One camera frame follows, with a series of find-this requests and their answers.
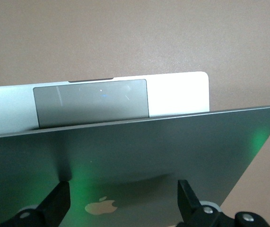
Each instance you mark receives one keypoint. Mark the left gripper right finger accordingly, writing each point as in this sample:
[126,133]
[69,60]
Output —
[189,203]

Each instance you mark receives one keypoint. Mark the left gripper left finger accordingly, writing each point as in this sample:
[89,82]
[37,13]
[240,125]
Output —
[54,203]

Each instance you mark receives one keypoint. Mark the silver grey laptop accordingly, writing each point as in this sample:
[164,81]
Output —
[149,151]

